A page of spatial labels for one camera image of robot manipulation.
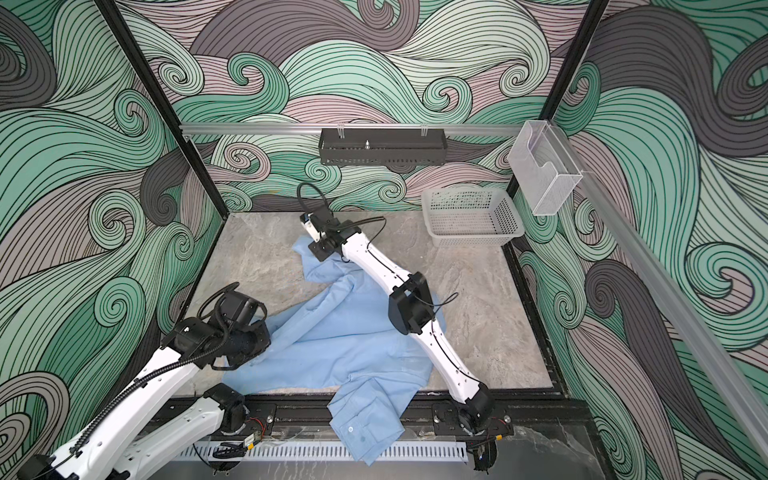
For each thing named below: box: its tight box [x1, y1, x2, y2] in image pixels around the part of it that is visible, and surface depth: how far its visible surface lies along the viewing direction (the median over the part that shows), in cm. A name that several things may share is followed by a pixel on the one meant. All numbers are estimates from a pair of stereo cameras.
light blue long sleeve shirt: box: [222, 236, 447, 465], surface depth 81 cm
